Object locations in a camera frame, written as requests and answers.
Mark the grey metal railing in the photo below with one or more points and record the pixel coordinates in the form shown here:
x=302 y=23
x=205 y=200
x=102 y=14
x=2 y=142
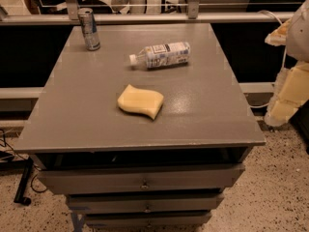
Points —
x=15 y=12

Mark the black office chair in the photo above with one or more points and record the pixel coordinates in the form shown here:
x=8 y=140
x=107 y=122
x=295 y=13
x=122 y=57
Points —
x=97 y=6

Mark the bottom grey drawer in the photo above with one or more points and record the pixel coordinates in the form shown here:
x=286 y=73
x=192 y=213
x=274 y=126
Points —
x=150 y=219

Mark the silver blue drink can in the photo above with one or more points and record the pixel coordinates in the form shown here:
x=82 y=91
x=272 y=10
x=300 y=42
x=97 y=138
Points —
x=89 y=28

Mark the grey drawer cabinet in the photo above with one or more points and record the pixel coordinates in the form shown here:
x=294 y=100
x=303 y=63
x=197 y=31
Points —
x=148 y=130

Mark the black stand foot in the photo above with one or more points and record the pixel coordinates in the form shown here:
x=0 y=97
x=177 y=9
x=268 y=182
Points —
x=20 y=198

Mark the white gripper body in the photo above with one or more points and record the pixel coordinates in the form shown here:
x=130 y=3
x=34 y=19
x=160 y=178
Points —
x=299 y=36

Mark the middle grey drawer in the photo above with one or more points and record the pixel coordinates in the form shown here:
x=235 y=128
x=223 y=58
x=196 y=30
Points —
x=145 y=203

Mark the clear plastic bottle blue label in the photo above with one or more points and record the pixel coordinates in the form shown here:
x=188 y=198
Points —
x=161 y=55

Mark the grey drawer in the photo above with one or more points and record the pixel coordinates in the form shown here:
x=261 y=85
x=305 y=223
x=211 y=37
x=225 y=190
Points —
x=150 y=219
x=145 y=203
x=93 y=181

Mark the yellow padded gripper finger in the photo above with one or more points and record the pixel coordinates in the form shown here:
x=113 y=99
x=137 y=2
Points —
x=291 y=91
x=278 y=36

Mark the yellow sponge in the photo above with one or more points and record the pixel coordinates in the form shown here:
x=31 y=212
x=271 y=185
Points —
x=141 y=101

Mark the top grey drawer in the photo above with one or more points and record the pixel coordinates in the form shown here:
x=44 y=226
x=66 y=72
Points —
x=93 y=181

